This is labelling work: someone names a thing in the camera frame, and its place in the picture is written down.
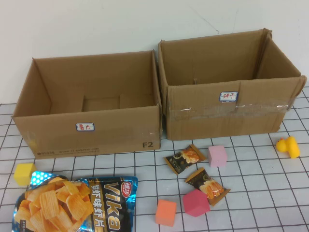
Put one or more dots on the yellow foam cube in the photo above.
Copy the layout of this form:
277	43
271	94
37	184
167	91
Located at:
22	174

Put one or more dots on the cardboard box with F2 print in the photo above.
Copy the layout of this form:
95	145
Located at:
96	135

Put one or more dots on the brown biscuit snack packet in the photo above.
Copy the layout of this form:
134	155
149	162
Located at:
183	158
207	184

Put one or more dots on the yellow rubber duck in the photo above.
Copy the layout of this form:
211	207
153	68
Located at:
289	147

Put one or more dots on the cardboard box with clear tape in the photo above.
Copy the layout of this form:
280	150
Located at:
205	120

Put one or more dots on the blue shrimp chips bag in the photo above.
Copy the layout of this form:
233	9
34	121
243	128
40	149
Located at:
60	205

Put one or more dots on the orange foam cube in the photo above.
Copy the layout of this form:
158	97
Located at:
165	213

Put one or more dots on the red foam cube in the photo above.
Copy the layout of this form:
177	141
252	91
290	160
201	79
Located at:
195	203

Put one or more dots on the pink foam cube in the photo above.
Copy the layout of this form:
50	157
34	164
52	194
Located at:
217	157

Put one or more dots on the white grid table cover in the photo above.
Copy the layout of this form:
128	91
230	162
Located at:
120	169

